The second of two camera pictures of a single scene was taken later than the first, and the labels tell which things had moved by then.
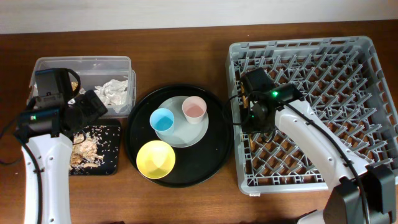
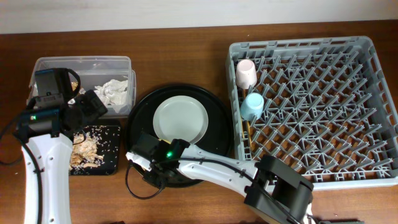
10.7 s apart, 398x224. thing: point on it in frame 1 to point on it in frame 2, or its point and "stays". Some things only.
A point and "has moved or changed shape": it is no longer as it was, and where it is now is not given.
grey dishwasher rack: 344,80 stays
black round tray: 194,165 stays
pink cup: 194,107 to 246,74
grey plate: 185,133 stays
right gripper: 247,124 to 157,178
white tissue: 114,93 stays
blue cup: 161,120 has moved or changed shape
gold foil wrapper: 74,84 stays
